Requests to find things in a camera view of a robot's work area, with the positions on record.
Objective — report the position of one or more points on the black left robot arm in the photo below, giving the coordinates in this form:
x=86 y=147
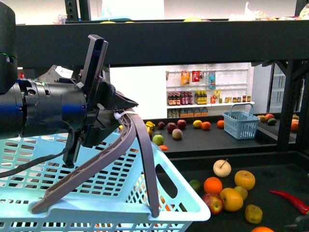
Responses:
x=32 y=108

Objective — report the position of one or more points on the black shelf frame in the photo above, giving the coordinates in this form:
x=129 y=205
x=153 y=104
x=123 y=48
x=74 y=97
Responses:
x=172 y=43

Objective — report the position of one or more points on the brown kiwi upper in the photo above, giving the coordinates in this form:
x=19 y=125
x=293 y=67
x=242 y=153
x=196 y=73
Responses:
x=242 y=191

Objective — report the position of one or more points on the red chili pepper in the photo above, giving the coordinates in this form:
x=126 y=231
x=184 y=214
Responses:
x=296 y=202

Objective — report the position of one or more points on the white sauce bottle shelf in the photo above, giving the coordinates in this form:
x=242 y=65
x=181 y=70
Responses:
x=207 y=89

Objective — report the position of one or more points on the yellow orange apple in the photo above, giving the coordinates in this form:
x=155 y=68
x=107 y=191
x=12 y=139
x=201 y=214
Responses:
x=244 y=179
x=232 y=200

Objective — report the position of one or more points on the green lime upper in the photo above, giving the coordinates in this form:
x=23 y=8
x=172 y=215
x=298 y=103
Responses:
x=196 y=185

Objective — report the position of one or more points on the yellow orange apple front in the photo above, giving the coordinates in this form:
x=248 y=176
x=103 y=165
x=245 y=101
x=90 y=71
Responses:
x=232 y=200

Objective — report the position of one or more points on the far peach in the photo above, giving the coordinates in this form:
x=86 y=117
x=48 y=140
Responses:
x=177 y=134

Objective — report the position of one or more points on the small orange tangerine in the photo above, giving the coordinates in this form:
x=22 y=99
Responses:
x=213 y=185

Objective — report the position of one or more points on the small blue basket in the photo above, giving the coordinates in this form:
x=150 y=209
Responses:
x=241 y=124

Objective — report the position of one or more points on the brown kiwi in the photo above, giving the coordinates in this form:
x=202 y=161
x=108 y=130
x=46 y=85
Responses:
x=242 y=191
x=253 y=214

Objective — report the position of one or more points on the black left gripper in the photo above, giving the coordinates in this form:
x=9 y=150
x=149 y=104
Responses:
x=101 y=98

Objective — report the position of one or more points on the light blue shopping basket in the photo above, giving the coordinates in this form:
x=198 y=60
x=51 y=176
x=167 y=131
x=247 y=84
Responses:
x=114 y=200

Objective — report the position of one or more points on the far lemon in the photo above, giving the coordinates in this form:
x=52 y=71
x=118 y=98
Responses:
x=197 y=124

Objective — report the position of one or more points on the grey basket handle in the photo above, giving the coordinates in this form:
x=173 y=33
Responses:
x=134 y=136

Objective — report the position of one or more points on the far green apple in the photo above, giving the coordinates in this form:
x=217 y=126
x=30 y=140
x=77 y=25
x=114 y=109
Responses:
x=158 y=140

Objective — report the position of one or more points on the far dark red apple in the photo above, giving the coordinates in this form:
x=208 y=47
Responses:
x=171 y=127

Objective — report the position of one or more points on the white pear with stem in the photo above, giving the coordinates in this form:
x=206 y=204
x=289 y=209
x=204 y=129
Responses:
x=222 y=168

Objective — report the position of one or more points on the white zip tie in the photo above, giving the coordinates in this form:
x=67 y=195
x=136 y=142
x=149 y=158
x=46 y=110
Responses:
x=118 y=115

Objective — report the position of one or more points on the yellow orange apple back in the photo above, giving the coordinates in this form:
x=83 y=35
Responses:
x=244 y=179

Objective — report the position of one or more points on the orange behind gripper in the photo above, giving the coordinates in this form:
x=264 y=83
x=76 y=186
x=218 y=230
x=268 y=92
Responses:
x=262 y=229

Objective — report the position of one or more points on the brown kiwi lower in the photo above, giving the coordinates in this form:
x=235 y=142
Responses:
x=253 y=214

